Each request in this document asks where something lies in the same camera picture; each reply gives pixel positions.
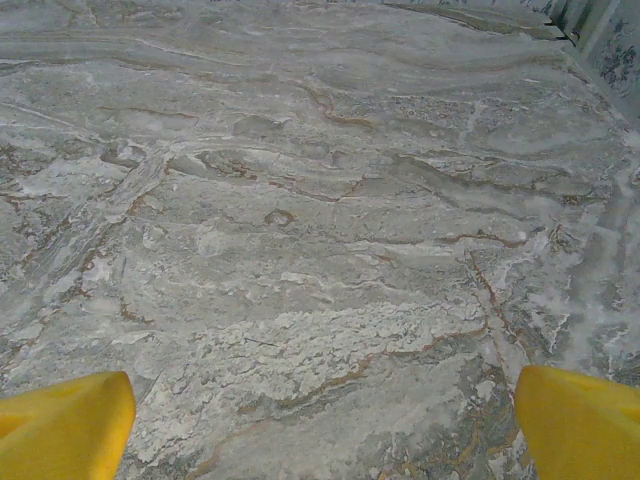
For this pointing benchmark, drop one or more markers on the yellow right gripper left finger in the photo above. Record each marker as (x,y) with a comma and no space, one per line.
(65,430)

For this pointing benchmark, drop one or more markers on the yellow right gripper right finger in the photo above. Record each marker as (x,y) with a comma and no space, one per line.
(580,430)

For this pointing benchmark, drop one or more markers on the aluminium frame post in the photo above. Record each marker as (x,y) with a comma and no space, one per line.
(567,17)

